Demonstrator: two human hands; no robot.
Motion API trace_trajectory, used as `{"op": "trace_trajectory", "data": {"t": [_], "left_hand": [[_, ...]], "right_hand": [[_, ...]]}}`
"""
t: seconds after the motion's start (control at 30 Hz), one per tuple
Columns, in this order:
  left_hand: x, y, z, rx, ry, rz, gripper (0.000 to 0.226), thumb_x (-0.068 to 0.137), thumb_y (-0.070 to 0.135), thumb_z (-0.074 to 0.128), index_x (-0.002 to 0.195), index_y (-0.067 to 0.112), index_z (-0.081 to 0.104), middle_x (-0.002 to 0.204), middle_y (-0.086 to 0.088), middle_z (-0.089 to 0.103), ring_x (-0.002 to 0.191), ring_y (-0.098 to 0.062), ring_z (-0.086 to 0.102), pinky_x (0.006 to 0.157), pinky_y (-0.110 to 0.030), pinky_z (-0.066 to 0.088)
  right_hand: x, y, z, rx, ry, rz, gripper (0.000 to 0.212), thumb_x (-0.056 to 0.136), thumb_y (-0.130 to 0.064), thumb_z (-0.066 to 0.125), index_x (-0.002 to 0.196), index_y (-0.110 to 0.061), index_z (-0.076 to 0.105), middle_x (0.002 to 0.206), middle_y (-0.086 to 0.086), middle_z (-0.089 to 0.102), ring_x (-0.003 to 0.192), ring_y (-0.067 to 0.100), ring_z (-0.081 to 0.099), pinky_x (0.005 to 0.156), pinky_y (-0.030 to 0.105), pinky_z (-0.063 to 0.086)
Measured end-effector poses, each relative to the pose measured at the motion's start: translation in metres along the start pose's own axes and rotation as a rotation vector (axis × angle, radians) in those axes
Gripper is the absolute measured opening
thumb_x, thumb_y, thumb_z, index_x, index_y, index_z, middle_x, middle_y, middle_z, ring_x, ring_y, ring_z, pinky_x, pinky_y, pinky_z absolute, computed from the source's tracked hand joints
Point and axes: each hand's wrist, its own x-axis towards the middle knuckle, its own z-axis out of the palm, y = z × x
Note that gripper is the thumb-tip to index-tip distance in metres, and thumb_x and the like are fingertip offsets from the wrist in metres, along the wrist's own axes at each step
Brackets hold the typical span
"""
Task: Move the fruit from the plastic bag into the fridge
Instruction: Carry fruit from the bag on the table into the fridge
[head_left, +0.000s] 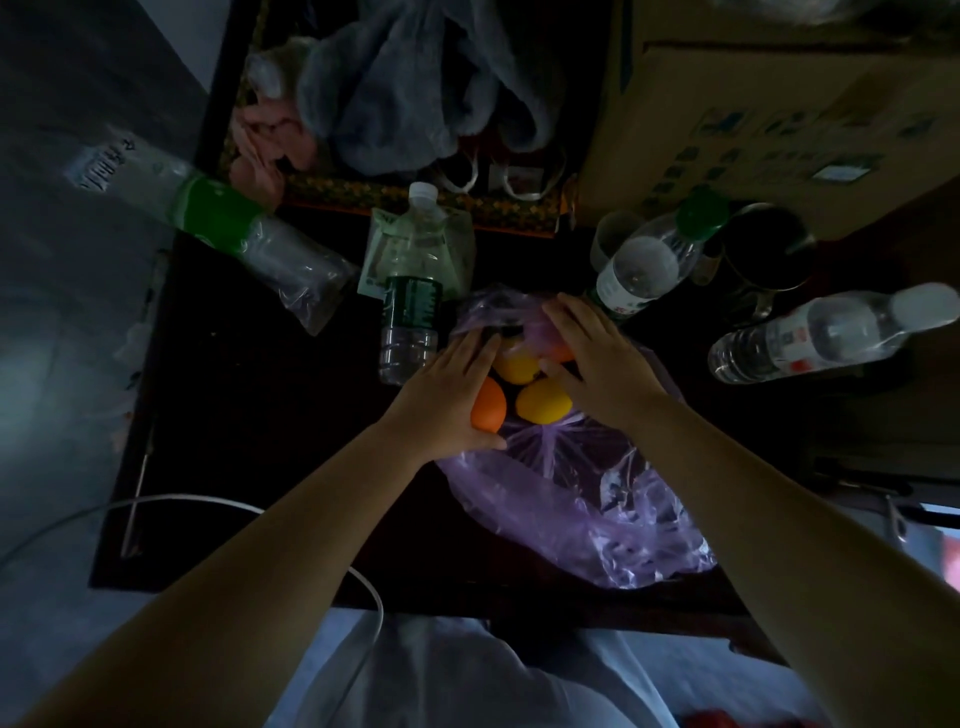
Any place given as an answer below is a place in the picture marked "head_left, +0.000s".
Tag person's left hand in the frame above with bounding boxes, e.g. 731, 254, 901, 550
374, 329, 510, 466

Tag person's right hand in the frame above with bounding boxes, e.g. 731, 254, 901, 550
539, 292, 669, 436

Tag yellow lemon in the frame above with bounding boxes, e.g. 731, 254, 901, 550
494, 348, 543, 386
515, 377, 575, 427

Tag purple plastic bag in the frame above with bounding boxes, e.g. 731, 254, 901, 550
434, 288, 718, 592

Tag person's left forearm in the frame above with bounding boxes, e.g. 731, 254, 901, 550
14, 423, 444, 728

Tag person's right forearm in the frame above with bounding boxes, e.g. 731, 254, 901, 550
629, 393, 960, 728

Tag green capped water bottle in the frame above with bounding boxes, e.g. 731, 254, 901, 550
584, 187, 730, 325

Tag small green label bottle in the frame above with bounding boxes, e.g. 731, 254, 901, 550
377, 181, 451, 388

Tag pale green paper packet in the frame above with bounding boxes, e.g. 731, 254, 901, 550
356, 207, 478, 301

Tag dark wooden table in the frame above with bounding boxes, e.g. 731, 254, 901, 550
88, 0, 960, 669

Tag long gold patterned box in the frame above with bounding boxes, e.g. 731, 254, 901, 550
217, 0, 583, 240

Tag steel cup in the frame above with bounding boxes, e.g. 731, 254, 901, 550
708, 202, 819, 324

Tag white ribbon loops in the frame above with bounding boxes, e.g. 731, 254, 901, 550
434, 142, 568, 202

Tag white capped water bottle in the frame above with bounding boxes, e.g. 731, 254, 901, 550
707, 282, 960, 386

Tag light grey trousers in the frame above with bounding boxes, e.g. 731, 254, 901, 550
266, 611, 826, 728

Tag brown cardboard box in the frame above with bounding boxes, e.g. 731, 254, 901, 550
573, 0, 960, 241

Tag large green label bottle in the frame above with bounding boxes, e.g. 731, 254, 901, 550
63, 127, 360, 337

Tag pink cloth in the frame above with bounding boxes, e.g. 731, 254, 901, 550
228, 101, 320, 211

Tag grey cloth on table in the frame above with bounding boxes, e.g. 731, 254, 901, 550
247, 0, 568, 178

